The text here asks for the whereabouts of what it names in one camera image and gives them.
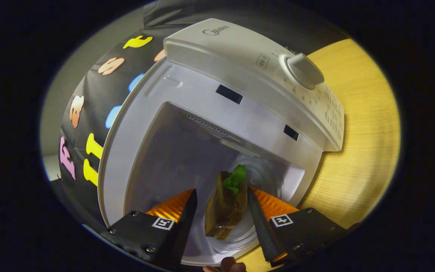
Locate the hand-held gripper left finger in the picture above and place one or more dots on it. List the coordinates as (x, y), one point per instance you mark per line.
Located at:
(183, 226)

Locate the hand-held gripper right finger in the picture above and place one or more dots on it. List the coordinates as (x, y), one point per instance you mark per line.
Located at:
(263, 230)

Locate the brown bread lettuce sandwich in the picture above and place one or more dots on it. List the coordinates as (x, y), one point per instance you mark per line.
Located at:
(225, 211)

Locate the white microwave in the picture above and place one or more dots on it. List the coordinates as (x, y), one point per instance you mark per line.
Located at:
(240, 49)

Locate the glass microwave turntable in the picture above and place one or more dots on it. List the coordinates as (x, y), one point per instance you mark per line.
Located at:
(266, 170)

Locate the black backdrop cloth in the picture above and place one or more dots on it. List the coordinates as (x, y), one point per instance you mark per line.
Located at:
(89, 87)

